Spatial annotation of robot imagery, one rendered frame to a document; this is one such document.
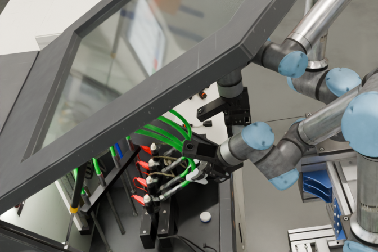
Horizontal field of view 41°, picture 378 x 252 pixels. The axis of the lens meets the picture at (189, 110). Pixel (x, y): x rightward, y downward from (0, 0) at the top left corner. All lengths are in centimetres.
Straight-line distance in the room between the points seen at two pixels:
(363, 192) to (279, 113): 240
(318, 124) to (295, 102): 233
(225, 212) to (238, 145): 48
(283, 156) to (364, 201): 25
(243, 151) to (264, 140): 7
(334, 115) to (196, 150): 40
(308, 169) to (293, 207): 107
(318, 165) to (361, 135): 89
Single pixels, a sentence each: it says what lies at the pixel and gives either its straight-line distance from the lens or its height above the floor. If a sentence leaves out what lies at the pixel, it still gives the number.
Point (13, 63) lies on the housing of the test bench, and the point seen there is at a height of 150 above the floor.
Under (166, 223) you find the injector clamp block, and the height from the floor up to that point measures 98.
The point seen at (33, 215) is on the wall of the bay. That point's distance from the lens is 153.
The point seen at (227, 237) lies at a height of 95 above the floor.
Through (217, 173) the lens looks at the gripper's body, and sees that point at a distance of 145.
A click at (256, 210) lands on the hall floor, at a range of 297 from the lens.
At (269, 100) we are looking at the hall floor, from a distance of 367.
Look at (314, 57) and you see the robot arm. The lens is 177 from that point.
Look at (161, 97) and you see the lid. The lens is 88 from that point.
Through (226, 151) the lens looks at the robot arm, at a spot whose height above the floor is 137.
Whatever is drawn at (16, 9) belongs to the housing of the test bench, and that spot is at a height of 147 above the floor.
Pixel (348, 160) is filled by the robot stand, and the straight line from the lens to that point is 191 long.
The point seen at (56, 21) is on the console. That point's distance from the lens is 180.
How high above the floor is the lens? 232
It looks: 39 degrees down
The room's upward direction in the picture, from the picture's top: 12 degrees counter-clockwise
